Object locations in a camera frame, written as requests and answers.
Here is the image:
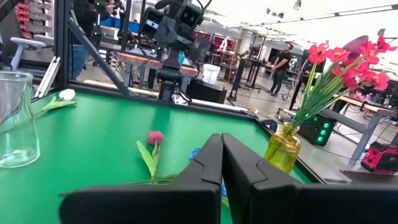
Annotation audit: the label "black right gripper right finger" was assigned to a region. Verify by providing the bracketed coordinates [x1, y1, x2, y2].
[222, 133, 398, 224]

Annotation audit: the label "person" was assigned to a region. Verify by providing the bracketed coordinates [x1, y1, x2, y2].
[267, 42, 294, 97]
[68, 0, 116, 80]

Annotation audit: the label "red toolbox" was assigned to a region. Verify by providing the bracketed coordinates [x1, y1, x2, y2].
[360, 141, 398, 174]

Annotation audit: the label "clear glass vase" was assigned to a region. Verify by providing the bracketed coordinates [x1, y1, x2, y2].
[0, 70, 41, 169]

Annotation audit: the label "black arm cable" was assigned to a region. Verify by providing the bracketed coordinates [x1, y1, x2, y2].
[195, 0, 214, 11]

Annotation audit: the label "wooden top bench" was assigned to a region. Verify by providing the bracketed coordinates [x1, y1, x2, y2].
[118, 52, 199, 91]

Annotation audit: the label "pink tulip flower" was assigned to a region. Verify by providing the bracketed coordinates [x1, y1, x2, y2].
[136, 130, 165, 180]

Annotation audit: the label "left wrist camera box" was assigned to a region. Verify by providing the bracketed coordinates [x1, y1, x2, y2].
[177, 4, 205, 28]

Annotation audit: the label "wooden desk grey legs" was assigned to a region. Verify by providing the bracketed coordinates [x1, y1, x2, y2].
[320, 93, 398, 166]

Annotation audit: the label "black floor stand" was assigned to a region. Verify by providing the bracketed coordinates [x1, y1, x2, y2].
[226, 57, 248, 102]

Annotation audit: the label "white bucket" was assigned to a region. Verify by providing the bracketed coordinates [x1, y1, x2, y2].
[201, 63, 221, 85]

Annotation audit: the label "black box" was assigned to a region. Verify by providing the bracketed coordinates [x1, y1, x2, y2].
[185, 79, 228, 105]

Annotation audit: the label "white metal bracket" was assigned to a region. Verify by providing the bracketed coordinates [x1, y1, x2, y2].
[34, 55, 62, 99]

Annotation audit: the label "black table frame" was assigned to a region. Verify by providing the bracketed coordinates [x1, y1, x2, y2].
[30, 0, 326, 184]

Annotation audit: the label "rack with red bins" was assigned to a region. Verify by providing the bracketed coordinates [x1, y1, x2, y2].
[14, 0, 52, 40]

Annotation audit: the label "black rounded fixture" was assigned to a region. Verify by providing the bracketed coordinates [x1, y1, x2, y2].
[259, 119, 279, 133]

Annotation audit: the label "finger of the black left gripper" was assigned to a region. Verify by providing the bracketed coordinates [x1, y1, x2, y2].
[188, 37, 210, 62]
[154, 17, 187, 50]

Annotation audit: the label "white grey armrest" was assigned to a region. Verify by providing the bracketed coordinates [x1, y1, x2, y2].
[32, 34, 55, 47]
[9, 36, 47, 71]

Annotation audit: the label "blue bin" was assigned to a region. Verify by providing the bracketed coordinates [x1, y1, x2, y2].
[99, 16, 141, 34]

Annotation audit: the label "yellow glass vase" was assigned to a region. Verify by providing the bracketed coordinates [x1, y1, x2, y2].
[264, 123, 302, 174]

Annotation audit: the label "black computer green lights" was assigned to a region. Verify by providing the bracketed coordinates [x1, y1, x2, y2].
[298, 114, 338, 147]

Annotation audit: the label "white tulip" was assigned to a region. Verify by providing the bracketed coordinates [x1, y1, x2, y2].
[32, 88, 77, 118]

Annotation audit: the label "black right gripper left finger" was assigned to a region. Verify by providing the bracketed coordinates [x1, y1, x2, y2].
[59, 134, 224, 224]

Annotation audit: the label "red flower bunch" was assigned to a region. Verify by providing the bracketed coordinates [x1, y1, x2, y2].
[290, 35, 398, 128]

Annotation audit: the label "red storage shelves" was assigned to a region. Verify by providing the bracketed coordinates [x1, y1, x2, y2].
[192, 30, 236, 52]

